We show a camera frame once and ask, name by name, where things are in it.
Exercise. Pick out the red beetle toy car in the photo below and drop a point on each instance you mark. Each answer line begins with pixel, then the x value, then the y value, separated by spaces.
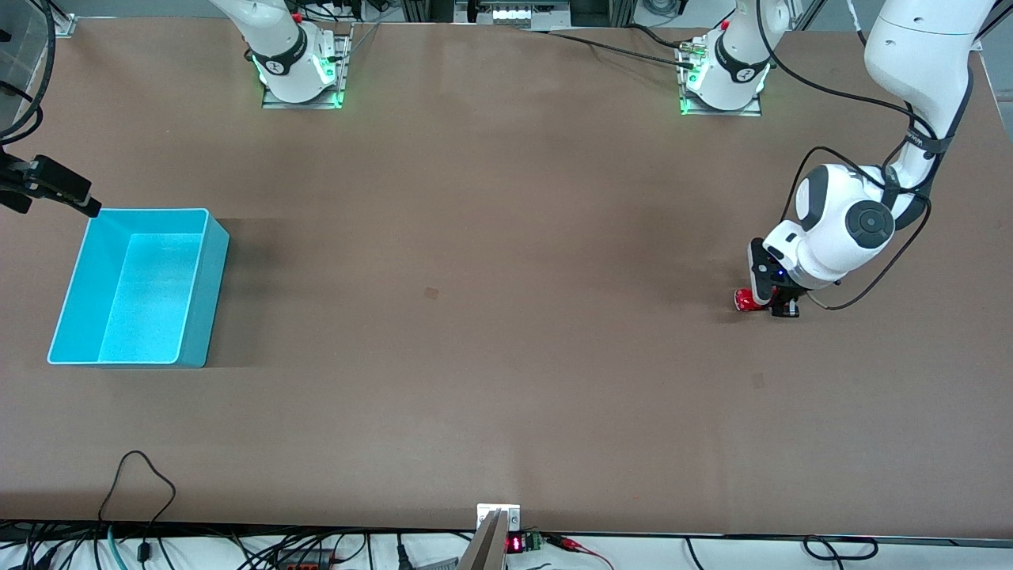
pixel 744 301

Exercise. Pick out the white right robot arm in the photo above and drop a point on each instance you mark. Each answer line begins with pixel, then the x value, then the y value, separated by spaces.
pixel 277 47

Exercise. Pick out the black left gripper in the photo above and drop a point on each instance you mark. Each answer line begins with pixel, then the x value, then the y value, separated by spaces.
pixel 786 299

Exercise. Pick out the green terminal block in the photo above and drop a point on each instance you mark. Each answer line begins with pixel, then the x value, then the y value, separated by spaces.
pixel 533 541

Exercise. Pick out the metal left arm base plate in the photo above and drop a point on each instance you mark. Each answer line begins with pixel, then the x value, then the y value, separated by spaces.
pixel 724 113

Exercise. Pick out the grey metal camera post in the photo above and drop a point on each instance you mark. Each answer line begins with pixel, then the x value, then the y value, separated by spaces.
pixel 484 550

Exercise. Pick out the white metal edge bracket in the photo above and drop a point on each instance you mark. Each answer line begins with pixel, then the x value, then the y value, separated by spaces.
pixel 510 516

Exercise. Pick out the blue plastic box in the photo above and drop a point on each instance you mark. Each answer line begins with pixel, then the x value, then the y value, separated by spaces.
pixel 142 293

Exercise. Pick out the silver lit rack device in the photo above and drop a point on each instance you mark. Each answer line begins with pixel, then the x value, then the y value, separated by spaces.
pixel 514 12

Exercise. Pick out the red clip lead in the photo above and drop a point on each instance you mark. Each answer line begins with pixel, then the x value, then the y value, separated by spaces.
pixel 570 544

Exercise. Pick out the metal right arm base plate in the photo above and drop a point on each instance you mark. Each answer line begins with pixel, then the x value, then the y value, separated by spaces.
pixel 301 105

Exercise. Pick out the red LED display module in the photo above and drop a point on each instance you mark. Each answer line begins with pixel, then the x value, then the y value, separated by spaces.
pixel 514 544

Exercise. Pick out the black power strip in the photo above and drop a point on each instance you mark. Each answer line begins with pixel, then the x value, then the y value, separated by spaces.
pixel 305 560

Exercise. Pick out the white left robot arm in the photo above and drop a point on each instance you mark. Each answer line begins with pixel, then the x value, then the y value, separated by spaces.
pixel 918 47

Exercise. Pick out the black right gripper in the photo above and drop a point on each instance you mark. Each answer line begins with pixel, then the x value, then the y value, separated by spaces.
pixel 49 179

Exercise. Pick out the aluminium corner profile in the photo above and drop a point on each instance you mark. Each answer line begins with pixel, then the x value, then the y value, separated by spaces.
pixel 65 25
pixel 980 43

